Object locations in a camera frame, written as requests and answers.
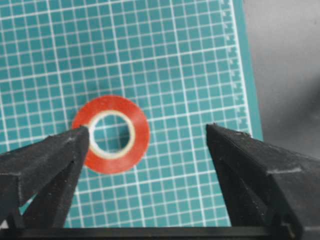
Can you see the red vinyl tape roll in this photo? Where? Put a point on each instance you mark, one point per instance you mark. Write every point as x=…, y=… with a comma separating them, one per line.
x=99, y=160

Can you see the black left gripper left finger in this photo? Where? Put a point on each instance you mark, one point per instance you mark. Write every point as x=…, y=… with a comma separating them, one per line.
x=38, y=181

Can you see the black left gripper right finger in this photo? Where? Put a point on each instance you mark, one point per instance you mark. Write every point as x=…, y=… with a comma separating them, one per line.
x=264, y=185

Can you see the green cutting mat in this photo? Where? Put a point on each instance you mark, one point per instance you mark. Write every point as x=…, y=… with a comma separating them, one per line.
x=185, y=63

